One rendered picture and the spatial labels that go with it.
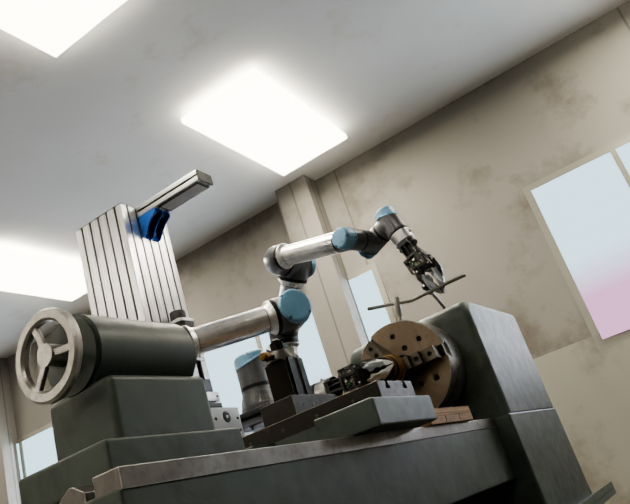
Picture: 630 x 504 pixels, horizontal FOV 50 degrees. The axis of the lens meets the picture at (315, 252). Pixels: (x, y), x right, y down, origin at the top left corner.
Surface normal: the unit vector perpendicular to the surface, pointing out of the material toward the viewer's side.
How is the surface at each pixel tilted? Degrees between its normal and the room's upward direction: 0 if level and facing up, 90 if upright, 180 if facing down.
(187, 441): 90
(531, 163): 90
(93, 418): 90
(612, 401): 90
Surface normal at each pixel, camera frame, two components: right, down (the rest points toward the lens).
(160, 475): 0.80, -0.44
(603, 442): -0.50, -0.18
